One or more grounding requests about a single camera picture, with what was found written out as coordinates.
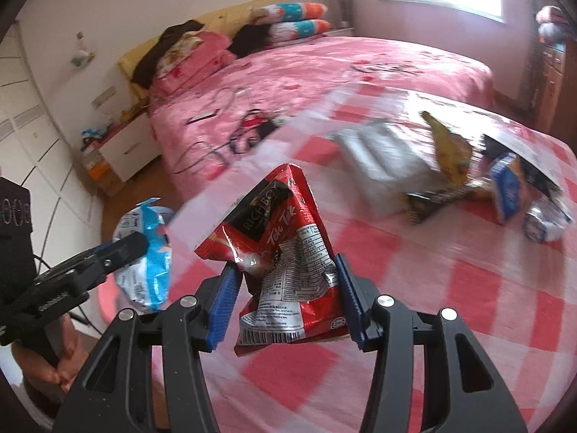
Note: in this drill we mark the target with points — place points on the brown cloth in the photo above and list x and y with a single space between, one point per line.
157 54

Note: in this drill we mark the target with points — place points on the brown wooden cabinet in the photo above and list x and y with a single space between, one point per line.
550 81

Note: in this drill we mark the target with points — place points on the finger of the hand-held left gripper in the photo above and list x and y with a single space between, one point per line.
126 248

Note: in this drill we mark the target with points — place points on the blue orange snack pack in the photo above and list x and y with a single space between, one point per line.
507 189

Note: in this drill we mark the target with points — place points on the bed with pink sheet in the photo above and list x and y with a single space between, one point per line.
315 67

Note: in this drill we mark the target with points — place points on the white nightstand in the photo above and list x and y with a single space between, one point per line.
130 144

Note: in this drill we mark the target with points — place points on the small wall ornament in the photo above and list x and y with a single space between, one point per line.
81 56

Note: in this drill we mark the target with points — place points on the yellow snack packet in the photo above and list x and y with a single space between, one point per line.
448 149

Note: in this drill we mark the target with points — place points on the dark coffee stick sachet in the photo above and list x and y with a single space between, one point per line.
432 200

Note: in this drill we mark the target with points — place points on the yellow headboard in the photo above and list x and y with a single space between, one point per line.
216 20

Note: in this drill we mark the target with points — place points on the dark navy foil bag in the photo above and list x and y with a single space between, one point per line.
518 153

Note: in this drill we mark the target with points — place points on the large white plastic bag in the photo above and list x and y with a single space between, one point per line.
383 167

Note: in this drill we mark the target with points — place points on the black cloth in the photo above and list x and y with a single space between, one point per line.
250 38

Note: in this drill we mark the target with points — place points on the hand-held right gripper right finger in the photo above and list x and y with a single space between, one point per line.
349 302

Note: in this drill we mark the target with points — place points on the white wall switch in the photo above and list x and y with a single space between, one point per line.
102 98

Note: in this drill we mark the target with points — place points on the colourful cartoon pillow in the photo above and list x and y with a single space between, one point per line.
288 11

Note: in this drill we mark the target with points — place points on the floral pillow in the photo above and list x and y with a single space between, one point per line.
180 52

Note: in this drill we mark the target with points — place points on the red snack packet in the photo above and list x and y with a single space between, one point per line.
279 234

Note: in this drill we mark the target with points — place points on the white wardrobe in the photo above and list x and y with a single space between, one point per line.
27 121

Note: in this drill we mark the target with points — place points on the red white checked tablecloth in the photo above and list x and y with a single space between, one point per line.
428 302

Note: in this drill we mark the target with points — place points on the pink pillow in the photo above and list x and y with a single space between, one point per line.
207 61

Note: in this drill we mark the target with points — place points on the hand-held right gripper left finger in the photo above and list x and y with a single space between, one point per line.
223 306

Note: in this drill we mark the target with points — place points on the pink round bin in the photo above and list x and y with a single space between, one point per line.
108 300

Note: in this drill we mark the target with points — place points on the orange box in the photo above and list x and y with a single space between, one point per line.
99 171

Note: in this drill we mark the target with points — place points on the person's left hand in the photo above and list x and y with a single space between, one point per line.
67 361

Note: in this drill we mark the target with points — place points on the striped pillows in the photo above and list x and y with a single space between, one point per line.
297 29

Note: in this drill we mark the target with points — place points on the light blue snack wrapper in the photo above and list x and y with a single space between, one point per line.
148 252

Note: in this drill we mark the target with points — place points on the folded blankets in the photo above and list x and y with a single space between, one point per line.
552 20

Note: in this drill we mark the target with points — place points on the blue white snack wrapper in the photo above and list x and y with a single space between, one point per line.
547 221

